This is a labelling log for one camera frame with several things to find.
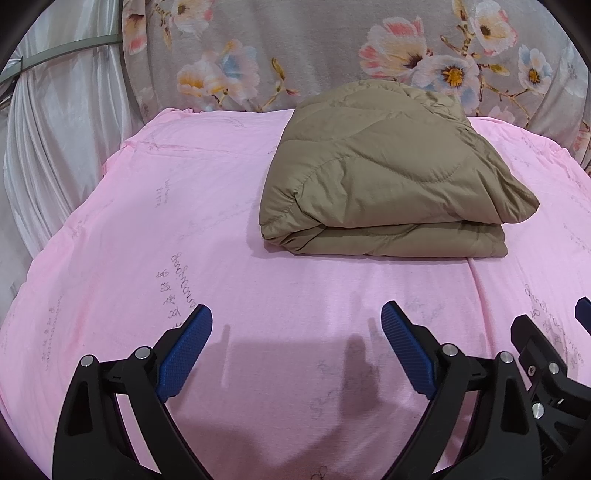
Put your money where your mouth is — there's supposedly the white satin curtain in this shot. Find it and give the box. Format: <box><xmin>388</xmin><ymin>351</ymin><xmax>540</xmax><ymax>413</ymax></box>
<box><xmin>0</xmin><ymin>9</ymin><xmax>148</xmax><ymax>259</ymax></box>

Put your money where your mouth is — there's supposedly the grey band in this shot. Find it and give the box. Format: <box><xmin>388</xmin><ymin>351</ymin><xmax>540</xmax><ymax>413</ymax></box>
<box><xmin>0</xmin><ymin>33</ymin><xmax>123</xmax><ymax>84</ymax></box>

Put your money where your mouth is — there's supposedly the olive quilted jacket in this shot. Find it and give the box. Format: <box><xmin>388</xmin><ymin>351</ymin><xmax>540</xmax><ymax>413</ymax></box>
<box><xmin>259</xmin><ymin>79</ymin><xmax>541</xmax><ymax>258</ymax></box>

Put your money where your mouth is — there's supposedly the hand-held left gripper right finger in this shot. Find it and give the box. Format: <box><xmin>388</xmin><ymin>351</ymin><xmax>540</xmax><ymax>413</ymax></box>
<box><xmin>380</xmin><ymin>300</ymin><xmax>555</xmax><ymax>480</ymax></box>

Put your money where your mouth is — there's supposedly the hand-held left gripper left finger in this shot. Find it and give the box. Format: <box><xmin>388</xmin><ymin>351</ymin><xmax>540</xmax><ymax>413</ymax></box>
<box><xmin>53</xmin><ymin>304</ymin><xmax>214</xmax><ymax>480</ymax></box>

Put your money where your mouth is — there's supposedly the grey floral cloth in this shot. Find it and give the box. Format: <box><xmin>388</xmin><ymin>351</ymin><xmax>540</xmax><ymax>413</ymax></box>
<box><xmin>121</xmin><ymin>0</ymin><xmax>591</xmax><ymax>171</ymax></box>

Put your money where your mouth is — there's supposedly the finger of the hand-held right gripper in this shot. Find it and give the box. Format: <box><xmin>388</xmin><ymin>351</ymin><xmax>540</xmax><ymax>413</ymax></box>
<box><xmin>575</xmin><ymin>298</ymin><xmax>591</xmax><ymax>335</ymax></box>
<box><xmin>510</xmin><ymin>315</ymin><xmax>568</xmax><ymax>384</ymax></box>

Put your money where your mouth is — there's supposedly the pink printed bedsheet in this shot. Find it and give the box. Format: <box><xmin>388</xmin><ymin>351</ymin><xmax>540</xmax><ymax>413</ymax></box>
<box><xmin>0</xmin><ymin>107</ymin><xmax>591</xmax><ymax>480</ymax></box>

